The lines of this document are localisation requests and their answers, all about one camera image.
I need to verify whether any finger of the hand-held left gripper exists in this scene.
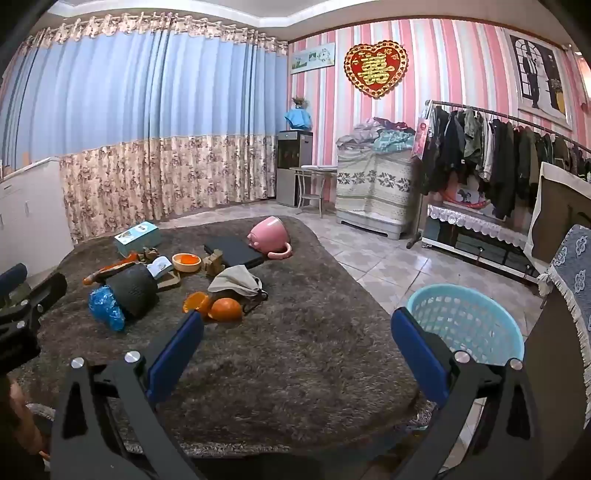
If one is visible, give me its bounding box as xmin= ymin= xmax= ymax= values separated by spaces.
xmin=0 ymin=264 xmax=27 ymax=308
xmin=0 ymin=272 xmax=68 ymax=330

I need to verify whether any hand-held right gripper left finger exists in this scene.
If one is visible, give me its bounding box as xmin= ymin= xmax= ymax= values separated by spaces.
xmin=50 ymin=310 xmax=205 ymax=480

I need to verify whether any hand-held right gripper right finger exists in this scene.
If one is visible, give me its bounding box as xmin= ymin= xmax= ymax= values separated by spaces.
xmin=391 ymin=307 xmax=543 ymax=480

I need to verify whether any orange peel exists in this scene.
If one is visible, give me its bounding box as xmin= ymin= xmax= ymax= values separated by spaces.
xmin=208 ymin=298 xmax=244 ymax=322
xmin=183 ymin=292 xmax=212 ymax=315

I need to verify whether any light blue plastic basket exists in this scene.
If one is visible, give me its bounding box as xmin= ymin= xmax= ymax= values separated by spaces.
xmin=406 ymin=284 xmax=526 ymax=367

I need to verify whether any blue plastic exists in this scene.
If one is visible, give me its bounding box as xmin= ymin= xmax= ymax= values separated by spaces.
xmin=88 ymin=285 xmax=126 ymax=332

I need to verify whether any orange brown stick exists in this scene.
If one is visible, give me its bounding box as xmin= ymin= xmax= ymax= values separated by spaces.
xmin=83 ymin=259 xmax=139 ymax=285

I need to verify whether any dark round object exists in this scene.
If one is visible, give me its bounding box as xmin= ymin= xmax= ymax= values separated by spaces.
xmin=111 ymin=267 xmax=161 ymax=320

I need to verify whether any printed booklet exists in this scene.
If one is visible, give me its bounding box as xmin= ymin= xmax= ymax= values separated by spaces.
xmin=145 ymin=257 xmax=175 ymax=280

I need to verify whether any small orange bowl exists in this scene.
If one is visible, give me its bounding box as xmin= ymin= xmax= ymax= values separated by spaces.
xmin=172 ymin=252 xmax=202 ymax=273

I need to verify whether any person's left forearm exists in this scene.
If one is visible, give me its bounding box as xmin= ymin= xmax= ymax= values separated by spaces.
xmin=7 ymin=381 xmax=49 ymax=462

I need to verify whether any white cabinet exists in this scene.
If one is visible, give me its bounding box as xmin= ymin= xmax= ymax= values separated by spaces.
xmin=0 ymin=157 xmax=75 ymax=278

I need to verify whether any teal tissue box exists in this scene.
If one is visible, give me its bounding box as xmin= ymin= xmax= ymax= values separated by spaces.
xmin=114 ymin=222 xmax=162 ymax=258

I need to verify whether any black flat case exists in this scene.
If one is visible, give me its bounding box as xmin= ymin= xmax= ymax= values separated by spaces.
xmin=204 ymin=235 xmax=265 ymax=271

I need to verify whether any low black cabinet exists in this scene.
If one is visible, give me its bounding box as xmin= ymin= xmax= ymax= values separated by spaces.
xmin=422 ymin=205 xmax=543 ymax=282

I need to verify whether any brown shaggy rug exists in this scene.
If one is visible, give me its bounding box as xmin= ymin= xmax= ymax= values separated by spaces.
xmin=9 ymin=215 xmax=435 ymax=455

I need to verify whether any white lace cloth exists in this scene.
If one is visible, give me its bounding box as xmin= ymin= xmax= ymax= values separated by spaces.
xmin=427 ymin=203 xmax=532 ymax=250

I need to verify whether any pink cup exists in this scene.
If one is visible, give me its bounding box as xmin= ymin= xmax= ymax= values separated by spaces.
xmin=247 ymin=216 xmax=293 ymax=259

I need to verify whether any colourful picture box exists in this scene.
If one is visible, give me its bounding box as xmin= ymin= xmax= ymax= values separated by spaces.
xmin=443 ymin=184 xmax=491 ymax=208

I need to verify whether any blue patterned fringed cloth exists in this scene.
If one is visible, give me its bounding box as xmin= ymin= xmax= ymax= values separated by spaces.
xmin=538 ymin=224 xmax=591 ymax=398

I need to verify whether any patterned cloth covered cabinet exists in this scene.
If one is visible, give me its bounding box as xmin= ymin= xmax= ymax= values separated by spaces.
xmin=335 ymin=138 xmax=419 ymax=241

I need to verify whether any brown wooden board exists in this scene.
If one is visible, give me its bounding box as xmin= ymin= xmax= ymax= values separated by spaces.
xmin=531 ymin=175 xmax=591 ymax=278

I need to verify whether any small metal table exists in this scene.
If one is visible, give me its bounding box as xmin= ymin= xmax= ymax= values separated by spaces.
xmin=290 ymin=165 xmax=339 ymax=217

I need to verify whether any row of hanging clothes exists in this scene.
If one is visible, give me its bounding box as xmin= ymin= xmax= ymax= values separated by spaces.
xmin=420 ymin=105 xmax=591 ymax=220

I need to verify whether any grey water dispenser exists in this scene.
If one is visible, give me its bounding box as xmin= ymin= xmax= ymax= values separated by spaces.
xmin=276 ymin=130 xmax=314 ymax=208

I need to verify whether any blue and floral curtain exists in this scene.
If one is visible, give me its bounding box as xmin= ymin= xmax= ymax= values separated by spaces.
xmin=0 ymin=11 xmax=291 ymax=243

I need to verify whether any pink hanging bag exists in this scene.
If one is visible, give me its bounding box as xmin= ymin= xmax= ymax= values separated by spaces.
xmin=412 ymin=104 xmax=432 ymax=160

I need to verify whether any pile of folded clothes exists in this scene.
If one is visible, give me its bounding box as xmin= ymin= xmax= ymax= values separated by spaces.
xmin=336 ymin=117 xmax=419 ymax=153

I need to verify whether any metal clothes rack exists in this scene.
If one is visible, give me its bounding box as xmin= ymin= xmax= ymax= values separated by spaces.
xmin=406 ymin=99 xmax=591 ymax=250

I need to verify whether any blue cloth bottle cover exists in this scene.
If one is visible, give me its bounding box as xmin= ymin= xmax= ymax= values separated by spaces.
xmin=284 ymin=107 xmax=314 ymax=132

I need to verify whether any red heart wall decoration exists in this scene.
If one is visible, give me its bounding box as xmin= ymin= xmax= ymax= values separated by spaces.
xmin=344 ymin=41 xmax=410 ymax=99

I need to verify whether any framed wall poster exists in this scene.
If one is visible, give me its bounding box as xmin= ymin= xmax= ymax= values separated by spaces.
xmin=509 ymin=30 xmax=574 ymax=130

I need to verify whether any landscape wall picture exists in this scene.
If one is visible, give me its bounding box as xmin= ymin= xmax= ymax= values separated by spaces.
xmin=290 ymin=43 xmax=336 ymax=75

